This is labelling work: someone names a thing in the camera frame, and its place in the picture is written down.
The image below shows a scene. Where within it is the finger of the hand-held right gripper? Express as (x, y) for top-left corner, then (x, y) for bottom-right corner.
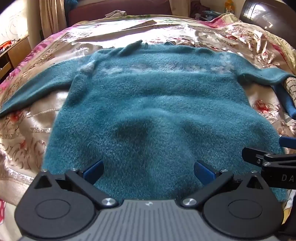
(242, 147), (296, 166)
(279, 136), (296, 149)

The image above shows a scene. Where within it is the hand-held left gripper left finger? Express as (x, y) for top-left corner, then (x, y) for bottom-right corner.
(30, 159), (119, 208)

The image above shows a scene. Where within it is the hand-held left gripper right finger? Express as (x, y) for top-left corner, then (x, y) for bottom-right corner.
(181, 160), (270, 208)

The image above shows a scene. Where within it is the teal knitted sweater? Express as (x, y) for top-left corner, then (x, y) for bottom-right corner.
(0, 40), (296, 203)

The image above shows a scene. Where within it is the blue folded cloth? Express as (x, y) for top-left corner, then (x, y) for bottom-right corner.
(272, 84), (295, 117)

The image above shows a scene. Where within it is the beige patterned cloth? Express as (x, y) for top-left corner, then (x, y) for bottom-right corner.
(284, 77), (296, 106)

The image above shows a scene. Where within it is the floral satin bedspread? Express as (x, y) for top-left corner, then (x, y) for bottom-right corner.
(0, 13), (296, 241)

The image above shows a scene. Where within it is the dark wooden headboard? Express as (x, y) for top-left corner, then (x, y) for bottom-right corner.
(239, 0), (296, 50)

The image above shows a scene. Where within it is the wooden side cabinet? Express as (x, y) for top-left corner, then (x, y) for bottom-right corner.
(0, 35), (31, 81)

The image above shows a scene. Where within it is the light blue bedding pile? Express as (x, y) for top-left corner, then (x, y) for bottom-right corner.
(201, 10), (221, 23)

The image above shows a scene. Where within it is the yellow bag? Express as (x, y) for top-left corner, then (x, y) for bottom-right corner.
(225, 0), (236, 13)

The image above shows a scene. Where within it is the dark clothing pile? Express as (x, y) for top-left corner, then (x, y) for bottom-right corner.
(191, 0), (211, 18)

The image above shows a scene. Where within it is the white crumpled cloth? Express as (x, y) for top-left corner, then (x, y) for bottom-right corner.
(104, 10), (127, 19)

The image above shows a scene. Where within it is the beige curtain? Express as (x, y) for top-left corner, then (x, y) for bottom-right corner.
(169, 0), (191, 18)
(39, 0), (68, 35)

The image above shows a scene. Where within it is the dark red sofa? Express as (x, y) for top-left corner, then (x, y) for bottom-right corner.
(68, 3), (176, 22)

